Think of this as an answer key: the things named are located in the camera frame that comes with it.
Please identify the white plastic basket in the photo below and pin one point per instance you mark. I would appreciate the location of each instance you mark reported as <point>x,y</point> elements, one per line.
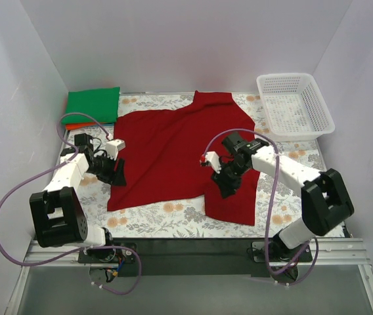
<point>294,107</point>

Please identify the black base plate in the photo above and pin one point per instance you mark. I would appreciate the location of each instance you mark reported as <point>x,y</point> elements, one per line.
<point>198,256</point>

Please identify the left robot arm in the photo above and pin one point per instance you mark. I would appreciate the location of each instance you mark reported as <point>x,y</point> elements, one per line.
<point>57,213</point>

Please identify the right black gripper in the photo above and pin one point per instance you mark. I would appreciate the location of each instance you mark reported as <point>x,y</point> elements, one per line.
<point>225,178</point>

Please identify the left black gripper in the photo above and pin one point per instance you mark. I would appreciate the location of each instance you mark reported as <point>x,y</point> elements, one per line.
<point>115,172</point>

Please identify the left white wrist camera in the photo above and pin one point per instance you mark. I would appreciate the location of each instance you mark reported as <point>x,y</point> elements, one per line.
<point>113,148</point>

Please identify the teal folded t-shirt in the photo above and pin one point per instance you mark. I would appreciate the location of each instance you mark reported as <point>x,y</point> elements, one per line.
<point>105,124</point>

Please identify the red t-shirt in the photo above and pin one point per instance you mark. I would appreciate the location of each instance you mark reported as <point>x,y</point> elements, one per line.
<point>162,157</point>

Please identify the aluminium rail frame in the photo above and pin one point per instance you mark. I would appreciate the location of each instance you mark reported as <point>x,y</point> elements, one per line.
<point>334,276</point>

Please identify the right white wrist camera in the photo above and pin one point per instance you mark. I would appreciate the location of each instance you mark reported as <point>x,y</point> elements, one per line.
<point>211,159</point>

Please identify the green folded t-shirt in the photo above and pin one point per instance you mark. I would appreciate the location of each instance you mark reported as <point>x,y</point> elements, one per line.
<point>100,104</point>

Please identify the orange folded t-shirt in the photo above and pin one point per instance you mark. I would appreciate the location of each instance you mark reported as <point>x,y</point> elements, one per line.
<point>74,126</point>

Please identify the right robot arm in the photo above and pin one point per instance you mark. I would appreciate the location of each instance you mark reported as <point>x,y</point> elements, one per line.
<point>325,201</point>

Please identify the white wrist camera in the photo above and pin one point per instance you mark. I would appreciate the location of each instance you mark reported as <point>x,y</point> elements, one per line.
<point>113,148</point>
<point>211,159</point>

